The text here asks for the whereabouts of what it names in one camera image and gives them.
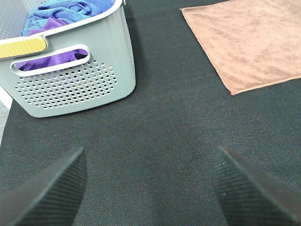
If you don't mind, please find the grey perforated laundry basket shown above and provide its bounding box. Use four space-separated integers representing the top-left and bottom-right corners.
0 0 135 118

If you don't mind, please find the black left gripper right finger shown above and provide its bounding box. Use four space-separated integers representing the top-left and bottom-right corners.
213 146 301 226

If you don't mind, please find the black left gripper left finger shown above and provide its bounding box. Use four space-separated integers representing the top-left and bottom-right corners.
0 147 87 226

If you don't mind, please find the blue towel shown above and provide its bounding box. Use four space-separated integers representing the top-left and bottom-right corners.
21 0 115 37

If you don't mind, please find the black table mat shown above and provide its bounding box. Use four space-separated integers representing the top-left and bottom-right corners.
0 0 301 226

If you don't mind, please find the purple towel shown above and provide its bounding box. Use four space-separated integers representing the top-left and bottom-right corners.
15 17 88 71

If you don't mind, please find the brown towel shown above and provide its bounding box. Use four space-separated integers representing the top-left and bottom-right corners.
181 0 301 95

